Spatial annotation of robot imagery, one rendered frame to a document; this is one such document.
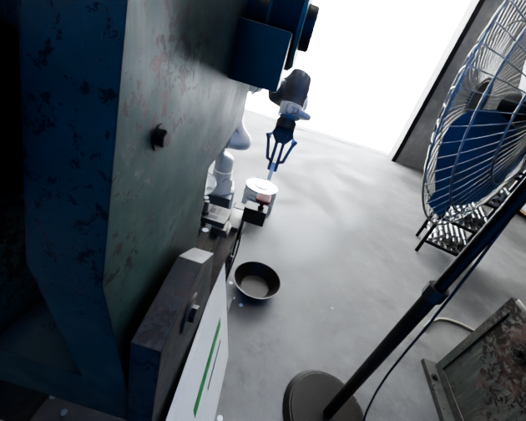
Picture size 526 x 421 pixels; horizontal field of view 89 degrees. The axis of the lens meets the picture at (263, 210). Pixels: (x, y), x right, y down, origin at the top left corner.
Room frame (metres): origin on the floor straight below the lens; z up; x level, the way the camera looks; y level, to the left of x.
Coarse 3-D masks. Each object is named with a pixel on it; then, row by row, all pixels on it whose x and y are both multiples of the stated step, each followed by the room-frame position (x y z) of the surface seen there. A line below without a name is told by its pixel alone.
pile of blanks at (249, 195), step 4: (248, 188) 2.00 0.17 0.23; (244, 192) 2.04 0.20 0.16; (248, 192) 2.01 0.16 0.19; (252, 192) 1.98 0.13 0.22; (256, 192) 1.96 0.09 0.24; (244, 196) 2.03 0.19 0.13; (248, 196) 1.98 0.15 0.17; (252, 196) 1.96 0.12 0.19; (272, 196) 2.01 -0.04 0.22; (244, 200) 2.01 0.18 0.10; (252, 200) 1.97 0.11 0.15; (272, 200) 2.03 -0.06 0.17; (244, 204) 2.00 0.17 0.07; (272, 204) 2.04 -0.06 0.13; (268, 208) 2.01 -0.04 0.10; (268, 212) 2.02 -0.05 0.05
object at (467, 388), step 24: (504, 312) 0.97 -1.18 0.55; (480, 336) 0.96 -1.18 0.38; (504, 336) 0.89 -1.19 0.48; (456, 360) 0.95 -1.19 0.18; (480, 360) 0.88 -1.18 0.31; (504, 360) 0.82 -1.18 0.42; (432, 384) 0.88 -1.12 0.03; (456, 384) 0.86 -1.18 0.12; (480, 384) 0.80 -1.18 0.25; (504, 384) 0.74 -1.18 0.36; (456, 408) 0.77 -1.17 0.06; (480, 408) 0.72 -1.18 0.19; (504, 408) 0.68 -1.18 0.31
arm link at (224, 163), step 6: (228, 144) 1.41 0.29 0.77; (222, 150) 1.40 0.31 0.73; (222, 156) 1.41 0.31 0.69; (228, 156) 1.44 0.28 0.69; (216, 162) 1.42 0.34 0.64; (222, 162) 1.41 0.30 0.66; (228, 162) 1.42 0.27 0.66; (216, 168) 1.42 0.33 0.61; (222, 168) 1.41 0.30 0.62; (228, 168) 1.42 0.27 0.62
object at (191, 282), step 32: (192, 256) 0.40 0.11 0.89; (224, 256) 0.71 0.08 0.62; (160, 288) 0.31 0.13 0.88; (192, 288) 0.33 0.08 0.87; (160, 320) 0.26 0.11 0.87; (192, 320) 0.32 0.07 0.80; (160, 352) 0.22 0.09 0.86; (128, 384) 0.21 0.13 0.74; (160, 384) 0.23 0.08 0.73; (128, 416) 0.20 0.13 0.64; (160, 416) 0.25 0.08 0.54
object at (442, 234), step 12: (516, 180) 2.41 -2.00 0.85; (504, 192) 2.12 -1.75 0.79; (492, 204) 2.16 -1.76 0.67; (468, 216) 2.22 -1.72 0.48; (480, 216) 2.16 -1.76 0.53; (420, 228) 2.53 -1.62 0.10; (432, 228) 2.22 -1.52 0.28; (444, 228) 2.33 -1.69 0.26; (456, 228) 2.39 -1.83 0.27; (468, 228) 2.16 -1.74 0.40; (480, 228) 2.10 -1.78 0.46; (444, 240) 2.24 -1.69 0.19; (456, 240) 2.14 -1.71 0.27; (468, 240) 2.38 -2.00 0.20; (456, 252) 2.39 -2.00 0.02
